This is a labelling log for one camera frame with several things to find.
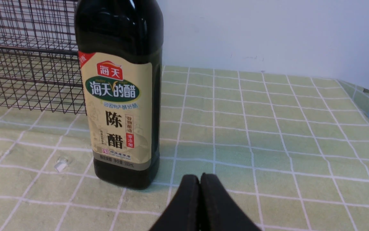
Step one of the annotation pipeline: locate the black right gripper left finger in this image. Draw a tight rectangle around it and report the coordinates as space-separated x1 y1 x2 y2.
150 175 201 231

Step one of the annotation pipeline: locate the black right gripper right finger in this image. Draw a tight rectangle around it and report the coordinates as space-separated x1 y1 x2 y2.
199 173 261 231

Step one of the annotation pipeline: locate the dark vinegar bottle beige label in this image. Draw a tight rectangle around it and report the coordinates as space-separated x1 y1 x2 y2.
75 0 164 190

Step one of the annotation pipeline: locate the green checkered tablecloth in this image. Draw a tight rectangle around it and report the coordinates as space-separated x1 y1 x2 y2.
0 67 369 231

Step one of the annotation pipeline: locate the black wire mesh shelf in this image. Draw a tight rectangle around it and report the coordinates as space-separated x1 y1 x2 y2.
0 0 86 114

